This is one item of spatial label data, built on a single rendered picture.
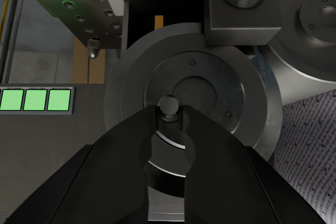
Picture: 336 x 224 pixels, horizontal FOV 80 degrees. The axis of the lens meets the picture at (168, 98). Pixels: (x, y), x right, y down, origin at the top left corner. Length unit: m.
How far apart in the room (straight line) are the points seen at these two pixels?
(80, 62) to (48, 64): 0.90
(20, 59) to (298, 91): 3.66
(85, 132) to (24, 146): 0.15
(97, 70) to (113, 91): 2.44
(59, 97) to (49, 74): 2.92
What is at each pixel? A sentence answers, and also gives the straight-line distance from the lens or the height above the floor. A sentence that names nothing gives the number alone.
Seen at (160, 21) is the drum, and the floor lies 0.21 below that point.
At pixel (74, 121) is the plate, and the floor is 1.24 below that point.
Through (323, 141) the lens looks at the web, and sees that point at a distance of 0.33.
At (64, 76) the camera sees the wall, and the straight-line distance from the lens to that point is 3.41.
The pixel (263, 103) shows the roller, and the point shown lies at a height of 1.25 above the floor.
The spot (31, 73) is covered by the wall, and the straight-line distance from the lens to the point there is 3.59.
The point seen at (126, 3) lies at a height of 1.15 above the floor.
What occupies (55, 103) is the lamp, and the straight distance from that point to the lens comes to 0.57.
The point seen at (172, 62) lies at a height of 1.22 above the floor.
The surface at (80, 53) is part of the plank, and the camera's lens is 2.75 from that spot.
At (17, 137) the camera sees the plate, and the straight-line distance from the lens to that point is 0.62.
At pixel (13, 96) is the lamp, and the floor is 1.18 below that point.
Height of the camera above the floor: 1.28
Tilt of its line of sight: 12 degrees down
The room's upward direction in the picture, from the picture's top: 179 degrees counter-clockwise
